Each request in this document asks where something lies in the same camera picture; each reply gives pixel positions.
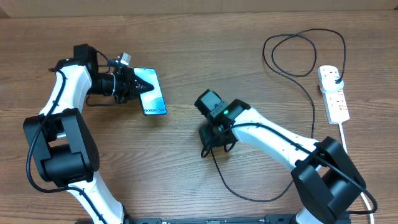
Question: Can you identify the white power strip cord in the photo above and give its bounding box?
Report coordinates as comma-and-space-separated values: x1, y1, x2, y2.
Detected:
338, 123, 375, 224

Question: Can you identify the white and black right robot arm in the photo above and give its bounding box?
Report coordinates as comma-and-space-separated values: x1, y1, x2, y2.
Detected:
194, 90, 366, 223

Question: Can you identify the white power strip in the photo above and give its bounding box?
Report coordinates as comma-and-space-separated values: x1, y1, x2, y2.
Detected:
317, 65, 351, 126

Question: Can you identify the smartphone with lit screen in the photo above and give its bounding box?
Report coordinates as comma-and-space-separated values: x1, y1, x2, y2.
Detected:
134, 67, 167, 116

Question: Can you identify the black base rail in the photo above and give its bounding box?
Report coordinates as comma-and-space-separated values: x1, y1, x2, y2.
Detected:
74, 213, 352, 224

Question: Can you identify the brown cardboard backdrop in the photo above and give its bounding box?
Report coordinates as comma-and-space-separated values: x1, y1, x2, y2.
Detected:
1, 0, 397, 18

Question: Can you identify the white charger plug adapter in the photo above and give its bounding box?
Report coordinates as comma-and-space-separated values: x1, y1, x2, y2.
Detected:
319, 77, 344, 94

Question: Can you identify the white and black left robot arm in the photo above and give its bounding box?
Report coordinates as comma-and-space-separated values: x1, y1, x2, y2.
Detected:
23, 44, 154, 223

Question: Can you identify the black charger cable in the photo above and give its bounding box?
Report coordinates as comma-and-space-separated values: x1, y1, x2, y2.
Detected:
210, 28, 347, 203

